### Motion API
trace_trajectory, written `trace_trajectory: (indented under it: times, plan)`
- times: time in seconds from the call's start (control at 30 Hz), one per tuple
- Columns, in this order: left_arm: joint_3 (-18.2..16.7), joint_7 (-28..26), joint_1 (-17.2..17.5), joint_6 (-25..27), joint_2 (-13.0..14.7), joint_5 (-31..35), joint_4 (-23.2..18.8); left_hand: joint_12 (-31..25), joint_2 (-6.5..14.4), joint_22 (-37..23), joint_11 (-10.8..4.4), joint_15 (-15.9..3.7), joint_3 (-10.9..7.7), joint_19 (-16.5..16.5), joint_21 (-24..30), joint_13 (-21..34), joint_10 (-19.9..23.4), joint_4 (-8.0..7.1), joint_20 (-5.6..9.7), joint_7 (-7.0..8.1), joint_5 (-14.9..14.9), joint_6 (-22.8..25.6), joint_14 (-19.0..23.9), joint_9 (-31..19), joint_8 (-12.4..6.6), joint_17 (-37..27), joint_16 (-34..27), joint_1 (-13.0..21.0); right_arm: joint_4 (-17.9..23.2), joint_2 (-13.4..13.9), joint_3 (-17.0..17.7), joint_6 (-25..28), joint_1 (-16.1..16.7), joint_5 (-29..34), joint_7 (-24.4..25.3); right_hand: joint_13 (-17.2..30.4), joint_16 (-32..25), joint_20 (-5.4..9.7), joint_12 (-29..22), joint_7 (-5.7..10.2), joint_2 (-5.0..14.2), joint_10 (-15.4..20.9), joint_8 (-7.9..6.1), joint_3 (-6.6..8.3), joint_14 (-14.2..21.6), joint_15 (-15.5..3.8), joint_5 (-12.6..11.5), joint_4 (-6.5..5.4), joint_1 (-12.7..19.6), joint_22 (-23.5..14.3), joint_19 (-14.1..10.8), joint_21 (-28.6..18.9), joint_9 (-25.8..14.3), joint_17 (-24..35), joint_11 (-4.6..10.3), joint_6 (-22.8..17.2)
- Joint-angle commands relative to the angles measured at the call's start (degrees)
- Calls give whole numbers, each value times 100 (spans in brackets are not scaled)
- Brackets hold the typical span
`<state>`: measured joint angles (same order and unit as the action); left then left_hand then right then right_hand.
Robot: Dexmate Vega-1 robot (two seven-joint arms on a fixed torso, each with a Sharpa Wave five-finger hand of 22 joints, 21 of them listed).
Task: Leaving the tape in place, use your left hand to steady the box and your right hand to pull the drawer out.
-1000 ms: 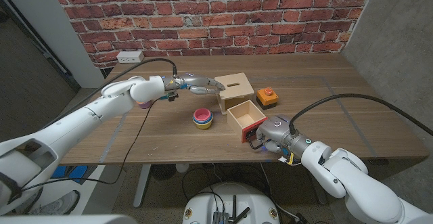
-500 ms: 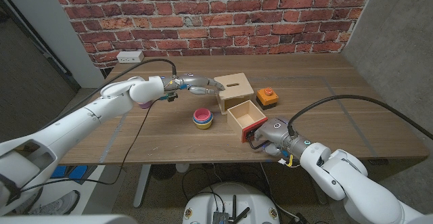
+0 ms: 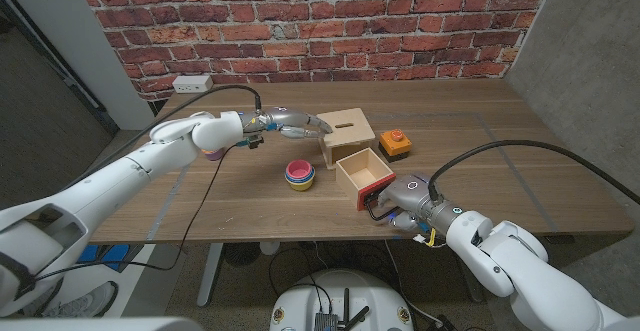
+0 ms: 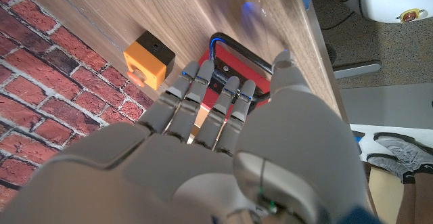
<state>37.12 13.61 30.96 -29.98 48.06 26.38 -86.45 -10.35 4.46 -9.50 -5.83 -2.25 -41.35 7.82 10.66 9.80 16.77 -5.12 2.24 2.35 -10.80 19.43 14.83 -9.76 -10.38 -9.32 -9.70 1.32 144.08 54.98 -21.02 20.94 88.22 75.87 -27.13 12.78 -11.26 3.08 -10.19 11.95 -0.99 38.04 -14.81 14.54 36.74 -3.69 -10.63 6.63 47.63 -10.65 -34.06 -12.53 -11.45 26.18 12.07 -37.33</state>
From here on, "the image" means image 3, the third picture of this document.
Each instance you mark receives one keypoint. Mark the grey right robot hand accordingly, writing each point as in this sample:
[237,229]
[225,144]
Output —
[412,193]

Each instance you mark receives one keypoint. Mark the dark table leg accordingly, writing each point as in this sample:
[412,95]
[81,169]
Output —
[477,293]

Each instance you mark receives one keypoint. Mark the grey computer module with antennas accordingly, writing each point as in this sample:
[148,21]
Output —
[327,321]

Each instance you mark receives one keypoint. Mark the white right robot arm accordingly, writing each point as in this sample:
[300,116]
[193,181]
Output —
[530,281]

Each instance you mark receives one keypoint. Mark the black round floor base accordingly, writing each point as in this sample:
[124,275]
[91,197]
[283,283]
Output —
[241,253]

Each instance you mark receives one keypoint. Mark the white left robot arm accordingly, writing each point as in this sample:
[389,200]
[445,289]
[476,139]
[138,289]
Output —
[125,176]

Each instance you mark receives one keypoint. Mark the white robot torso base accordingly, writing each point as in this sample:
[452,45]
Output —
[300,306]

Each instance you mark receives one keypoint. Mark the white sneaker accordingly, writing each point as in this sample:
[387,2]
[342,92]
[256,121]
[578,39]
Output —
[80,303]

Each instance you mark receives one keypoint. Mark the light wooden slotted box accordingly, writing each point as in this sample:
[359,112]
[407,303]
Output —
[357,132]

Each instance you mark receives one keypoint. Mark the blue floor pad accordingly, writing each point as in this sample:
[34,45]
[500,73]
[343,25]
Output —
[115,258]

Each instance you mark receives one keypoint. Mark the pink nesting cup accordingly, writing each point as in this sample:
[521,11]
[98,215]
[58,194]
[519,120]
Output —
[299,171]

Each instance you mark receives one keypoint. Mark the white table leg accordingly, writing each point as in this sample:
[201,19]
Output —
[210,271]

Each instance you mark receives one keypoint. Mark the red brick printed backdrop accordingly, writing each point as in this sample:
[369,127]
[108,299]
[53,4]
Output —
[325,21]

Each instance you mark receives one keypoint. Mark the yellow nesting cup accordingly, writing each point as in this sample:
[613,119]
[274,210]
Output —
[300,187]

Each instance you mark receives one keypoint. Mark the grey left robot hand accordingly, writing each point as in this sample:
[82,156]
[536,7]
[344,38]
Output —
[286,116]

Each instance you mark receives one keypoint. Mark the orange emergency stop button box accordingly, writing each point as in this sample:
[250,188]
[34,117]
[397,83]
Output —
[395,143]

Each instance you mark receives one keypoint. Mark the blue nesting cup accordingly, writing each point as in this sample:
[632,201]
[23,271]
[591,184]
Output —
[300,183]

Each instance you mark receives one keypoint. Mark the white robot head rim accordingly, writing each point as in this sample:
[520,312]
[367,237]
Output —
[100,325]

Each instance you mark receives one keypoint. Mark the white power outlet strip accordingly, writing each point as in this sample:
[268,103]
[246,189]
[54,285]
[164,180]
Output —
[192,84]

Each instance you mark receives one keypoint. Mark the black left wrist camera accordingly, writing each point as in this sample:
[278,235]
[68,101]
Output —
[254,140]

